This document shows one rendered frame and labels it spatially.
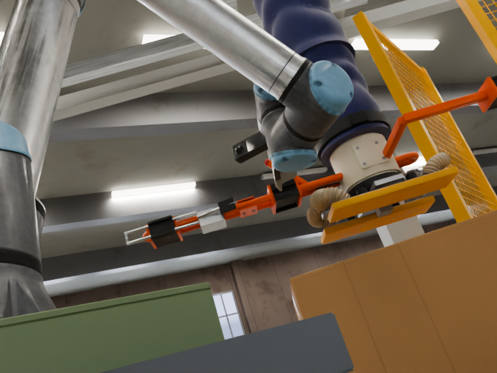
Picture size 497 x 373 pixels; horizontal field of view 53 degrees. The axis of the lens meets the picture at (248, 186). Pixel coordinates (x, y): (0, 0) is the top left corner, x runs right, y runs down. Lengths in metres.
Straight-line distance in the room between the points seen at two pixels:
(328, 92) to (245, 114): 4.76
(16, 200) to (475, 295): 0.95
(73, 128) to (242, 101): 1.88
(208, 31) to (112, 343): 0.63
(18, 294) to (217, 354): 0.25
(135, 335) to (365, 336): 0.81
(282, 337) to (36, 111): 0.62
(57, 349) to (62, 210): 6.64
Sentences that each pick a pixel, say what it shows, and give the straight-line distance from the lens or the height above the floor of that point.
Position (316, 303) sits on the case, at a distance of 1.15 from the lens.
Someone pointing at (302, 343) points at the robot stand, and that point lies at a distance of 0.34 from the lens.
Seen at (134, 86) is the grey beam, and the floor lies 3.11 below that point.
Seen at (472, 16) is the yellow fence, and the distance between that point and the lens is 2.48.
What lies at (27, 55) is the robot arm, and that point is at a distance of 0.92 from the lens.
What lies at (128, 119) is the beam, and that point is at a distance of 5.20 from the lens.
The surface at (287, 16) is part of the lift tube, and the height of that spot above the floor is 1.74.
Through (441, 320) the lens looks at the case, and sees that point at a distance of 1.18.
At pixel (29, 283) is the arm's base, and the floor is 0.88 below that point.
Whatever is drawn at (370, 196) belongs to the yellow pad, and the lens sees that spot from 1.28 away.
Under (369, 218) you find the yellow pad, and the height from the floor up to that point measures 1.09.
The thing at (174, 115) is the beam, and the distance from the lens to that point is 5.33.
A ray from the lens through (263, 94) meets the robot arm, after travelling 1.01.
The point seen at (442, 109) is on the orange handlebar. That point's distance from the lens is 1.29.
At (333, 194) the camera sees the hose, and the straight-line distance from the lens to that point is 1.29.
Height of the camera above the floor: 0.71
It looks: 24 degrees up
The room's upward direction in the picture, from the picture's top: 19 degrees counter-clockwise
